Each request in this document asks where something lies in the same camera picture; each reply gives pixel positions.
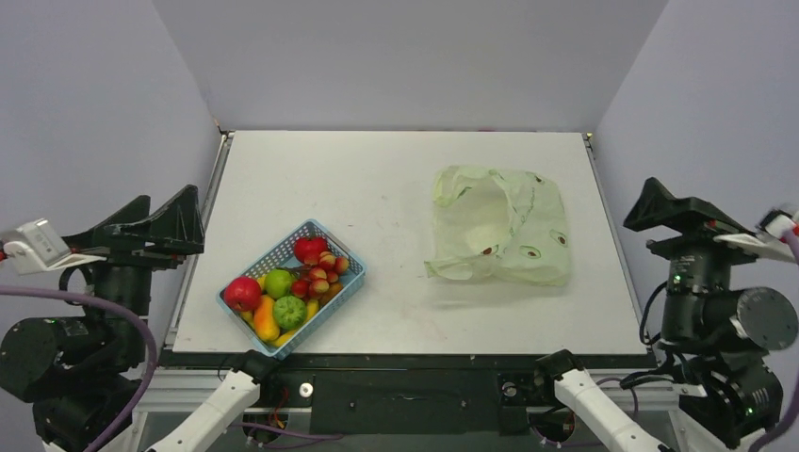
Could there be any green fake lime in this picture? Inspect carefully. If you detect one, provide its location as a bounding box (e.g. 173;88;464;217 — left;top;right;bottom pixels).
272;296;307;331
262;268;295;300

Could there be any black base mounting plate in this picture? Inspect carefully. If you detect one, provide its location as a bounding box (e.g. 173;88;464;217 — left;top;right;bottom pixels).
155;352;657;438

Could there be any light green plastic bag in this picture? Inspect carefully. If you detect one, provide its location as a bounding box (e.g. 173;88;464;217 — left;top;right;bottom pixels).
425;165;571;286

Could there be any brown fake kiwi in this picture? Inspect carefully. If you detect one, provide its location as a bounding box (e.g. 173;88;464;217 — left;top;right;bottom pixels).
319;282;343;307

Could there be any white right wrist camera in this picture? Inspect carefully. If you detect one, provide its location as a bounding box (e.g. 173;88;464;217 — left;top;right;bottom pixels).
713;205;798;263

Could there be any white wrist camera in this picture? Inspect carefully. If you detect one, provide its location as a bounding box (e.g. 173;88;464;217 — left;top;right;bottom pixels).
1;218;106;275
713;205;798;263

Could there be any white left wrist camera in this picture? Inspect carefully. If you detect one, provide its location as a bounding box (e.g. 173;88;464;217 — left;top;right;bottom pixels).
1;218;106;275

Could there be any red fake fruit piece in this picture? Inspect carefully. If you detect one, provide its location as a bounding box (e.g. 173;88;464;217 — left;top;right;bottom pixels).
222;276;262;313

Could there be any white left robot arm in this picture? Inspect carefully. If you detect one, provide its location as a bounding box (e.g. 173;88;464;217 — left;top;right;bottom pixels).
1;185;204;451

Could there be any orange fake mango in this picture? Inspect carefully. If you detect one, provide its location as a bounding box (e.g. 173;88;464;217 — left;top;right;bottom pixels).
252;295;282;343

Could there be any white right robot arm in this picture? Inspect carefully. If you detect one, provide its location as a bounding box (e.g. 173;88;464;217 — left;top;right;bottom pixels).
619;177;798;451

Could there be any yellow fake banana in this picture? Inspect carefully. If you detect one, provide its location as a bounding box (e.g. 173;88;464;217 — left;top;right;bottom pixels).
270;299;319;347

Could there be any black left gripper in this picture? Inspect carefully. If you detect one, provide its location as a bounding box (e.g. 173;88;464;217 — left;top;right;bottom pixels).
64;180;206;362

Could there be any red fake tomato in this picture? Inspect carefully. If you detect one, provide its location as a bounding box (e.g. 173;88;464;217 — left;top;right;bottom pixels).
293;236;329;266

